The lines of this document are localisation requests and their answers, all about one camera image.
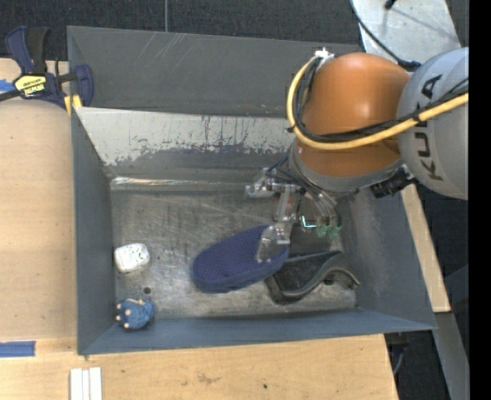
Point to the blue toy animal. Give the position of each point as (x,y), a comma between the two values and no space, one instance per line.
(136,313)

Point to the black cylinder on white bracket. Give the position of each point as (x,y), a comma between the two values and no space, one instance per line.
(391,185)

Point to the dark blue cloth pouch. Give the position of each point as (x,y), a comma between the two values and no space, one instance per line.
(228,265)

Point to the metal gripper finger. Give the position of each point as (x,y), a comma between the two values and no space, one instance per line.
(259,189)
(274,240)

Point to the black curved shoe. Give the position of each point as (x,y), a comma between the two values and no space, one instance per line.
(303,277)

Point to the grey metal bin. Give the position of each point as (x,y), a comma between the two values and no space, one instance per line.
(178,77)

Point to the white speckled box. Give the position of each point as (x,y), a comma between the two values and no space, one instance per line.
(131,258)

